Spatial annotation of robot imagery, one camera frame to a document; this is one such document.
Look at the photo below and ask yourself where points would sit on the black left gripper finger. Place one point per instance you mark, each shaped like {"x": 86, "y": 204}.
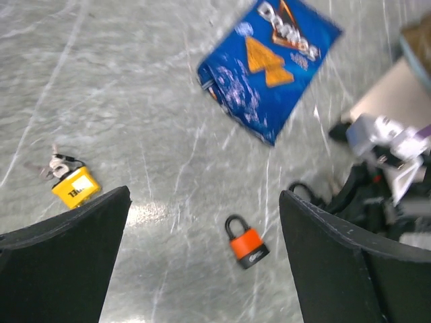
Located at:
{"x": 59, "y": 269}

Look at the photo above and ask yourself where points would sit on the black padlock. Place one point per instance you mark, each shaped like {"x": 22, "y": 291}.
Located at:
{"x": 305, "y": 192}

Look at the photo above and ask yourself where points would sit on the blue Doritos chip bag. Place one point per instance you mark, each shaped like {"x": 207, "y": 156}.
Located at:
{"x": 260, "y": 70}

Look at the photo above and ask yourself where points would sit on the black frame beige shelf rack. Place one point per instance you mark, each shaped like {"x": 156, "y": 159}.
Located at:
{"x": 398, "y": 95}

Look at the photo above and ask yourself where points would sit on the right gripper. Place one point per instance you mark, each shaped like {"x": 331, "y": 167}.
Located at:
{"x": 344, "y": 273}

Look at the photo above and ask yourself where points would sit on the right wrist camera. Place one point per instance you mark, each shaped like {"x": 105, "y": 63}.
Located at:
{"x": 389, "y": 145}

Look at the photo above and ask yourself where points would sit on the orange padlock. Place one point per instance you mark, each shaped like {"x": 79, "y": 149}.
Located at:
{"x": 248, "y": 247}

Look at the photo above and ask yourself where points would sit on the brown snack packet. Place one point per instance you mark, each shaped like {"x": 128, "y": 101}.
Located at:
{"x": 415, "y": 44}

